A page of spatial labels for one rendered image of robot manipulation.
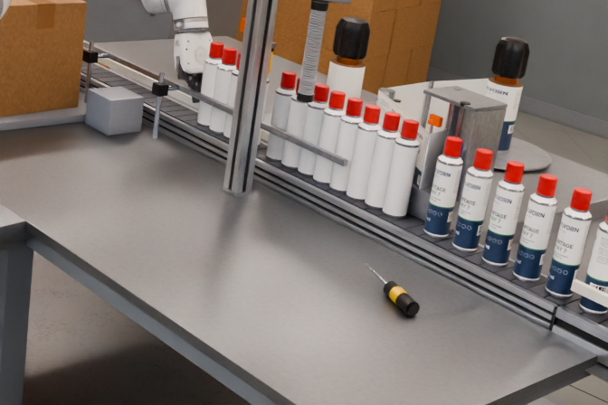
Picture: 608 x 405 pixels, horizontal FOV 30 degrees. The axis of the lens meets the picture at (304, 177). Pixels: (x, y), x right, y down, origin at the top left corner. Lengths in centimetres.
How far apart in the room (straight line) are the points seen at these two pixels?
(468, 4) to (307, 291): 533
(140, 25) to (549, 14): 297
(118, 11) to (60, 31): 210
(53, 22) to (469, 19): 477
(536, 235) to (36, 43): 129
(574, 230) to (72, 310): 163
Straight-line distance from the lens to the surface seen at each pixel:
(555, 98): 705
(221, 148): 268
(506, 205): 217
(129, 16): 490
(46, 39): 280
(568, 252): 211
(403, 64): 640
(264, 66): 242
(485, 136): 233
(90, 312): 326
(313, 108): 248
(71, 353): 304
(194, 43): 278
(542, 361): 201
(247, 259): 217
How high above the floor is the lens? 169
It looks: 19 degrees down
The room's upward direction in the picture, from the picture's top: 9 degrees clockwise
